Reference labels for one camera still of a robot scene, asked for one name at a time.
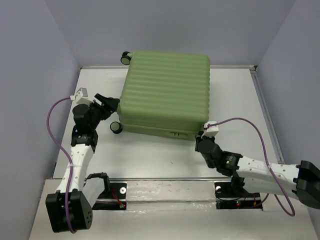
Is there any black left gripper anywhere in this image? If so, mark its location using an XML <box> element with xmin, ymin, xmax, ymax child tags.
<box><xmin>87</xmin><ymin>94</ymin><xmax>121</xmax><ymax>131</ymax></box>

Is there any green hard-shell suitcase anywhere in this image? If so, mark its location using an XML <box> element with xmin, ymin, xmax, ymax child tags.
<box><xmin>117</xmin><ymin>51</ymin><xmax>211</xmax><ymax>141</ymax></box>

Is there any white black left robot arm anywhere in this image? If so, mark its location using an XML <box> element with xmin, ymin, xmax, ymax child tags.
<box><xmin>45</xmin><ymin>92</ymin><xmax>120</xmax><ymax>234</ymax></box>

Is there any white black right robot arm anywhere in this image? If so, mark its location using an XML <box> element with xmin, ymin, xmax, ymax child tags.
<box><xmin>195</xmin><ymin>135</ymin><xmax>320</xmax><ymax>209</ymax></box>

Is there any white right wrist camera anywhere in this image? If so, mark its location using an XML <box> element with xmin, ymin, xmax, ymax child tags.
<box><xmin>201</xmin><ymin>121</ymin><xmax>219</xmax><ymax>138</ymax></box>

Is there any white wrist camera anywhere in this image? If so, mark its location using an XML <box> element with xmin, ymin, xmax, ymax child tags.
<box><xmin>69</xmin><ymin>87</ymin><xmax>93</xmax><ymax>105</ymax></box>
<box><xmin>201</xmin><ymin>121</ymin><xmax>219</xmax><ymax>138</ymax></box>

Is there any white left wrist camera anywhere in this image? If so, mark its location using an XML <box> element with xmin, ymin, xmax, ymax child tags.
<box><xmin>69</xmin><ymin>87</ymin><xmax>93</xmax><ymax>105</ymax></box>

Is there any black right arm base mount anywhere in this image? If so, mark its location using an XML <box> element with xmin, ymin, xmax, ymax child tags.
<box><xmin>214</xmin><ymin>177</ymin><xmax>263</xmax><ymax>210</ymax></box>

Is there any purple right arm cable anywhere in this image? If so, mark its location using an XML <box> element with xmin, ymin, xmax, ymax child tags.
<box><xmin>207</xmin><ymin>117</ymin><xmax>296</xmax><ymax>217</ymax></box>

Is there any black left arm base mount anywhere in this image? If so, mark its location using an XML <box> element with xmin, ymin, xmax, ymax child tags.
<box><xmin>83</xmin><ymin>172</ymin><xmax>127</xmax><ymax>211</ymax></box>

